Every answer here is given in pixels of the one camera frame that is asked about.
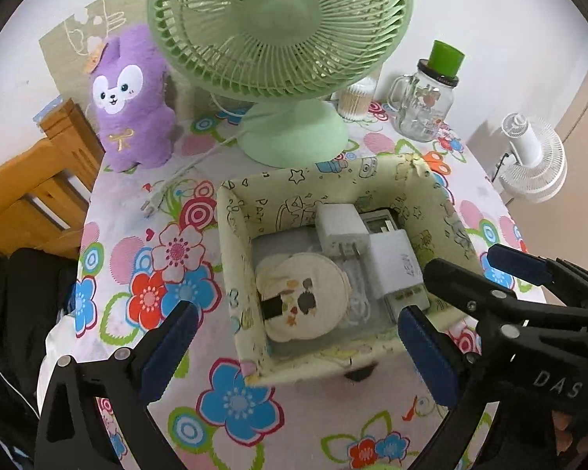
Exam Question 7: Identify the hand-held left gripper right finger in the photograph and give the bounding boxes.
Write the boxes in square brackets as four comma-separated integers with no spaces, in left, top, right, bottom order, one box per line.
[397,305,505,470]

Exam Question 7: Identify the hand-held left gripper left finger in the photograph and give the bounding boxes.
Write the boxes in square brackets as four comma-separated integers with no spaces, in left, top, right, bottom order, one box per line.
[35,300,200,470]

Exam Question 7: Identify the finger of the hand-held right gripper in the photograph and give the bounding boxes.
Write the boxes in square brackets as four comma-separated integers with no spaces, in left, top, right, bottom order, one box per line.
[487,244,588,307]
[423,258,588,328]

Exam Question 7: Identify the white block charger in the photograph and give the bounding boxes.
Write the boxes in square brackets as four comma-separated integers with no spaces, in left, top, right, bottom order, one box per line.
[369,230,429,304]

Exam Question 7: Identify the cream round pouch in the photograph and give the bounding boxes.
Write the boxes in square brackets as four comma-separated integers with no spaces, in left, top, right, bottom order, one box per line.
[255,253,354,343]

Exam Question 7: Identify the white pronged charger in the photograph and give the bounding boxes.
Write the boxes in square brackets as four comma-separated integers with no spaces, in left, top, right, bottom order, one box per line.
[315,203,369,261]

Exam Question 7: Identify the printed fabric storage box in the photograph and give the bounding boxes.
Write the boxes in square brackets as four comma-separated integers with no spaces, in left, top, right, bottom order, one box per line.
[216,153,483,387]

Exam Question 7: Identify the black round object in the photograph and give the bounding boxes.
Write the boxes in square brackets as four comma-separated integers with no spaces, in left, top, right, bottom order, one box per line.
[343,362,380,383]

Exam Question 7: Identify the white fan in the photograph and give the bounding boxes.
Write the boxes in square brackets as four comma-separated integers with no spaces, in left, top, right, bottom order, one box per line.
[499,112,568,204]

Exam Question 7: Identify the floral tablecloth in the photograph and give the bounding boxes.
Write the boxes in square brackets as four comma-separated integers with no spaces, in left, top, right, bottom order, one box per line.
[76,98,550,470]

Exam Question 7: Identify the white remote control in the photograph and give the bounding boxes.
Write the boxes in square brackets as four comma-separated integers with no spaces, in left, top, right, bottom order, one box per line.
[363,208,431,325]

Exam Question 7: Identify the white cloth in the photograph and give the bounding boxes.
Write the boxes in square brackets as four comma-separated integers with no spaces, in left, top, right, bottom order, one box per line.
[36,311,79,402]

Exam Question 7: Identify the black clothing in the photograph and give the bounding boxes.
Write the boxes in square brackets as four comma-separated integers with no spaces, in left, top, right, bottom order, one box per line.
[0,247,82,402]

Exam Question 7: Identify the glass mug jar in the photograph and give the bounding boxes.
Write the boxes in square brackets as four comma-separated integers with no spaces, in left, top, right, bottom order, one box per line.
[387,59,459,144]

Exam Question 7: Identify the clear cotton swab box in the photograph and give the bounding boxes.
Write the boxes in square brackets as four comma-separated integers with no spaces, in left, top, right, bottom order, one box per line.
[338,77,379,121]

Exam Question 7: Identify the wooden chair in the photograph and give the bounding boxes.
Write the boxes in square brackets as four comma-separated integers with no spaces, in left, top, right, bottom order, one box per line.
[0,98,106,260]

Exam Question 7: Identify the green plastic cup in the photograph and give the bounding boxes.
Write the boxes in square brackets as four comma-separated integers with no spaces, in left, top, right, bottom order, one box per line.
[428,40,466,75]

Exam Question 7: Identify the purple plush toy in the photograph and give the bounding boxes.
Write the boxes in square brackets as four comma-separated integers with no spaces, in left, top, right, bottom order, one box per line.
[85,24,177,173]

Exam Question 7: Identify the blue printed box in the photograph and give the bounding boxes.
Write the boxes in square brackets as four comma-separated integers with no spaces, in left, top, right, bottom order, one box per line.
[33,98,62,128]

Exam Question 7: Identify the green table fan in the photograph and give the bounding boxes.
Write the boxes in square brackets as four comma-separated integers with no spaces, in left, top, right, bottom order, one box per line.
[147,0,415,170]

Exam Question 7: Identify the black power cable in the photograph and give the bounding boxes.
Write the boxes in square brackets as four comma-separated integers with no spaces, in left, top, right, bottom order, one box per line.
[490,149,513,182]

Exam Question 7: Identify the white power cord with plug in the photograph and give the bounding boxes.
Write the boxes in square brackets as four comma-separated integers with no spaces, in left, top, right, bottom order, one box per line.
[141,108,256,217]

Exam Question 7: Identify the beige wall poster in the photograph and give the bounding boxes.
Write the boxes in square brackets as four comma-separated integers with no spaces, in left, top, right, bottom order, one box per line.
[39,0,152,108]

